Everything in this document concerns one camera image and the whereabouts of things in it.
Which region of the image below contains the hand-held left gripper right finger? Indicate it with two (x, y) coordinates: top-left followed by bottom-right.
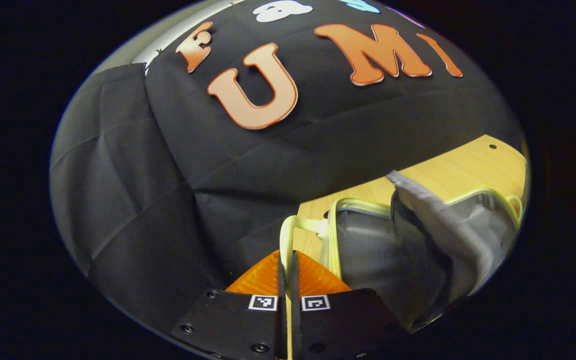
(292, 250), (409, 360)

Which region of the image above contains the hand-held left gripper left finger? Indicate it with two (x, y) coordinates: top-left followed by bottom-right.
(170, 250), (289, 360)

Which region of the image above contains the pale yellow suitcase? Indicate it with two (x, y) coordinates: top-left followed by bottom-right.
(279, 169), (525, 332)

